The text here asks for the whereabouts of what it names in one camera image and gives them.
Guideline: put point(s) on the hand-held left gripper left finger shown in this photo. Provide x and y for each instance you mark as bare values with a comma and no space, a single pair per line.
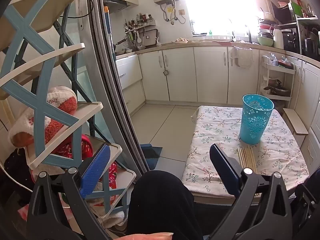
96,170

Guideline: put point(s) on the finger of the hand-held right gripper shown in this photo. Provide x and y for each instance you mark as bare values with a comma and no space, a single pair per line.
307,200

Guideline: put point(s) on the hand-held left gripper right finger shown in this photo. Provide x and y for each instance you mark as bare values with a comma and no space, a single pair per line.
225,170

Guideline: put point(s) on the bundle of bamboo chopsticks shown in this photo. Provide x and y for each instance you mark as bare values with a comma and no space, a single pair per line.
246,158

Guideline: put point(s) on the teal openwork plastic basket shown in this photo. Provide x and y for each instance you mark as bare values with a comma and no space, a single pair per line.
255,122

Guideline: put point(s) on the person's left hand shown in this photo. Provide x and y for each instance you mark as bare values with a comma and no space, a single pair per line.
150,237

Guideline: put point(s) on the red white plush slipper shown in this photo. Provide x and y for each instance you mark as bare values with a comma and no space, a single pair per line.
112,175

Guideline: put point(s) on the red patterned slipper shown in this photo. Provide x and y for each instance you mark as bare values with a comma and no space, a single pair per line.
75,147

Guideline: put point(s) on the floral tablecloth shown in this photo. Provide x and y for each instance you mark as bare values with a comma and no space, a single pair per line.
217,135

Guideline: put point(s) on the dark floor mat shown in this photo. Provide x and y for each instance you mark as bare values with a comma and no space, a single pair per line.
157,157

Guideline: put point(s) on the person's black trouser leg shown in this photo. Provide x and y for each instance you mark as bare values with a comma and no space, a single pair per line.
162,205

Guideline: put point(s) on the white orange plush slipper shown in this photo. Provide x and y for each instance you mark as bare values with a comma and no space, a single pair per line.
60,102

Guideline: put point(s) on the dark cloth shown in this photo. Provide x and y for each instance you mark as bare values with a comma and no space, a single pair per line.
16,172

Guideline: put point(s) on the small wooden bench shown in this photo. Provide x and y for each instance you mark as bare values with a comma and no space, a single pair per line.
296,120

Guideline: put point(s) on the blue and cream shoe rack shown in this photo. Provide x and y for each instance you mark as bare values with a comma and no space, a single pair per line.
37,105

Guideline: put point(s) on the lidded steel pot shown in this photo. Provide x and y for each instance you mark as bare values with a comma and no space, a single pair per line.
277,88

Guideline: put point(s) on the cream kitchen base cabinets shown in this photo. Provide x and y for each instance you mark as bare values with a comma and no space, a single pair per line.
200,75

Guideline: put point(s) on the plastic bag holder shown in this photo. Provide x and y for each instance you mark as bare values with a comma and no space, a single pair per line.
241,57

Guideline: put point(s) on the white trolley rack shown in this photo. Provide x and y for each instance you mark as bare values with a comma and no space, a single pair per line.
287,71

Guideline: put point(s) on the crumpled clear plastic wrap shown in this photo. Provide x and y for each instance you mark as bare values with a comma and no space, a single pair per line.
272,58

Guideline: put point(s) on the black wok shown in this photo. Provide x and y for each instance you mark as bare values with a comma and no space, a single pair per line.
120,47

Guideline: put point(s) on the kitchen countertop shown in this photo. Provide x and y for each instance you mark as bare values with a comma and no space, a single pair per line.
207,44

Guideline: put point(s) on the green bowl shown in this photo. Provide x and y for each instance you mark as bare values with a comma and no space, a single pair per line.
265,41

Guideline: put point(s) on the plate of food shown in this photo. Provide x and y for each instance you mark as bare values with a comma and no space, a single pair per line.
182,40

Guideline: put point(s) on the chrome faucet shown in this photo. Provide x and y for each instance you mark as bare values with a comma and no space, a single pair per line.
249,33

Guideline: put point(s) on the white thermos jug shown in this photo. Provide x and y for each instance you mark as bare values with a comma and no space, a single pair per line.
278,38

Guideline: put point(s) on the grey leaning tray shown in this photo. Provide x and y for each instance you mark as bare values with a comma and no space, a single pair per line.
150,37

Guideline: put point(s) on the black toaster oven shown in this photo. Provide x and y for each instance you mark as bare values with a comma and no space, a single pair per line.
291,41

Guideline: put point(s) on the stack of dishes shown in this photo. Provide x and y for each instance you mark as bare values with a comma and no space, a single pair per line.
266,30

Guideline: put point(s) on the black rice cooker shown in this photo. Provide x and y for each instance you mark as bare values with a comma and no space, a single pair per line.
309,45

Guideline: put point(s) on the white counter shelf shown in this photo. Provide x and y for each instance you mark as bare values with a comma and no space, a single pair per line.
298,30

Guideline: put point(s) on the bright window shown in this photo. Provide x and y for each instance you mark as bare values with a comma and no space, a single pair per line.
220,5

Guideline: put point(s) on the range hood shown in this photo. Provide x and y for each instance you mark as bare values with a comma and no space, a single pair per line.
116,5

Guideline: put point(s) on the black microwave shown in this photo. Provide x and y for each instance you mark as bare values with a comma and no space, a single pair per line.
282,13

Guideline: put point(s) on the green cutting board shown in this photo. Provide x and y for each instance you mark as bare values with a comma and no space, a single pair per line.
297,10

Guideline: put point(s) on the grey sliding door frame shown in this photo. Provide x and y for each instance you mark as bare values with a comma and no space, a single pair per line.
117,92

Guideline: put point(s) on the wall utensil rack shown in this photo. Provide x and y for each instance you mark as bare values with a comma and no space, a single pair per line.
140,22

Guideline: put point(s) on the wall outlet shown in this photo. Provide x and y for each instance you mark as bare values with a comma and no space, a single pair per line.
182,12

